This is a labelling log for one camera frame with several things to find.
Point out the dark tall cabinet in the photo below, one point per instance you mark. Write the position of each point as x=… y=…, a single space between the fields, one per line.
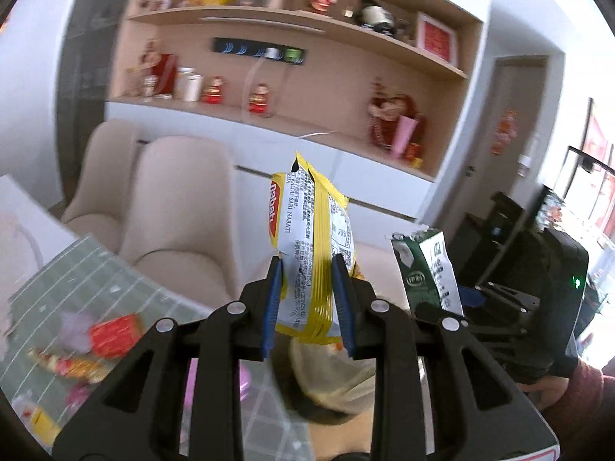
x=84 y=81

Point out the red and yellow wrapper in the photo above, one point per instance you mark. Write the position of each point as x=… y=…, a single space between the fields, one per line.
x=67 y=365

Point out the bin with yellowish bag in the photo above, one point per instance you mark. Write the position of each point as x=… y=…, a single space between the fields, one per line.
x=331 y=379

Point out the dark wine bottle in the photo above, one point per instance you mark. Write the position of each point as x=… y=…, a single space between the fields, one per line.
x=377 y=17

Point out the person's right forearm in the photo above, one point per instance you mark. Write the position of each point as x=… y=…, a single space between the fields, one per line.
x=591 y=408

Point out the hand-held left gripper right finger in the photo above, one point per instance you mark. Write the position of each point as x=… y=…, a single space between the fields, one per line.
x=343 y=307

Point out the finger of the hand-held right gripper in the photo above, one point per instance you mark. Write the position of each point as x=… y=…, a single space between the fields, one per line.
x=499 y=295
x=499 y=329

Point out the yellow snack packet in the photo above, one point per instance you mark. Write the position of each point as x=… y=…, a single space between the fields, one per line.
x=307 y=249

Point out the pink plastic packet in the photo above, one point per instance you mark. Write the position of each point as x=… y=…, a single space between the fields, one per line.
x=242 y=379

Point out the red door decoration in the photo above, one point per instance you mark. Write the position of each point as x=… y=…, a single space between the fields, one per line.
x=503 y=132

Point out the large red doll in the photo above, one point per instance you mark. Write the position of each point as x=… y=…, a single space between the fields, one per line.
x=389 y=110

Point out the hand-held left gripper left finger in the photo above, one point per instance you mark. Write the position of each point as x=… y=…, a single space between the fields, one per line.
x=271 y=307

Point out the pink gift bag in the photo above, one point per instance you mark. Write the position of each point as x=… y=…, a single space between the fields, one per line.
x=402 y=137

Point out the black box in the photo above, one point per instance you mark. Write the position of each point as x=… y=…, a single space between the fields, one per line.
x=504 y=221

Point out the red and gold ornament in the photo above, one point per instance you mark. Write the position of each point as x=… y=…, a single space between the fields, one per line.
x=415 y=156

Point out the beige open wall shelf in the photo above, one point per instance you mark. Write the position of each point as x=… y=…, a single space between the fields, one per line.
x=326 y=81

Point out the red snack packet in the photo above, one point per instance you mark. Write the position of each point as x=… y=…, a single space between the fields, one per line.
x=115 y=336

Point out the green checked tablecloth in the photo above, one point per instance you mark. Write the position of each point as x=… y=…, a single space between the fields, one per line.
x=129 y=288

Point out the black low cabinet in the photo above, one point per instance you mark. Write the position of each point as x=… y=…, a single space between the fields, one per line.
x=473 y=249

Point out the small yellow packet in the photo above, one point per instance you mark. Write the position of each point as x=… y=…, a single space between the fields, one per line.
x=42 y=425

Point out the window with red decorations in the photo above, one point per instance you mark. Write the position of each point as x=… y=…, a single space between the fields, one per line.
x=598 y=153

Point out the lilac crumpled wrapper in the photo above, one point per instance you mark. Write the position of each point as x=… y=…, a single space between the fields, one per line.
x=76 y=331

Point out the white low cabinet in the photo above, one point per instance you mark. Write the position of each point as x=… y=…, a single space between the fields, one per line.
x=365 y=173

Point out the person's right hand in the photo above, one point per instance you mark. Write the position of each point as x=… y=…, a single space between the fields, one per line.
x=547 y=391

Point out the white canister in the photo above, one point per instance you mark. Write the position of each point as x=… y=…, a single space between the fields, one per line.
x=188 y=85

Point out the tall robed statue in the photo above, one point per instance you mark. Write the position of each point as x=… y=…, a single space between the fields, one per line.
x=151 y=72

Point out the white wall switch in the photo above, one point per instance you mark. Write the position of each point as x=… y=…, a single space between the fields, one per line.
x=525 y=163

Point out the small red figurine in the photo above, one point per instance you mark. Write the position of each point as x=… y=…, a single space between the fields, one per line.
x=259 y=101
x=214 y=92

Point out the grey door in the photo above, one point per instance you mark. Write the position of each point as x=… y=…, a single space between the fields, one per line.
x=499 y=120

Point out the red picture frame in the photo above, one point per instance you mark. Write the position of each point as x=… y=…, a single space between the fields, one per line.
x=436 y=38

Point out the green and white packet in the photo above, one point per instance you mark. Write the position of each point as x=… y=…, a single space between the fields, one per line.
x=432 y=269

